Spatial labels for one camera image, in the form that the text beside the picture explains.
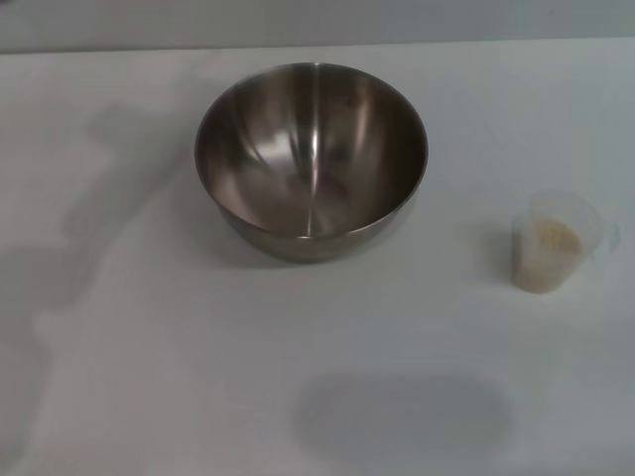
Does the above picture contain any stainless steel mixing bowl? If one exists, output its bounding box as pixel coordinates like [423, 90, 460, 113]
[193, 61, 429, 264]

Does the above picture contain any clear plastic measuring cup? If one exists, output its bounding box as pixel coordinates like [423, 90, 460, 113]
[511, 191, 621, 296]

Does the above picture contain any white uncooked rice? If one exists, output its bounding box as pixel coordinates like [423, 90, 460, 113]
[514, 216, 584, 294]

